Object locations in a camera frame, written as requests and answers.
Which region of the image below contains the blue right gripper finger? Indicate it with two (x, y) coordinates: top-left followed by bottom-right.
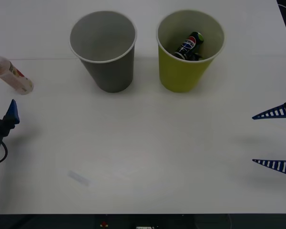
(252, 159), (286, 178)
(251, 98), (286, 120)

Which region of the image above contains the clear bottle with red cap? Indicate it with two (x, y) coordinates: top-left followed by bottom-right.
(0, 51), (34, 95)

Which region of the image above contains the grey plastic waste bin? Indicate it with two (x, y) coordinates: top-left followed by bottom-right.
(68, 10), (138, 94)

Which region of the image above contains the yellow-green plastic waste bin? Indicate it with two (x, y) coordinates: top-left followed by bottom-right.
(156, 9), (226, 93)

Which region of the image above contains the black drink can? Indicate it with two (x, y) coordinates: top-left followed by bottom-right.
(173, 31), (204, 60)

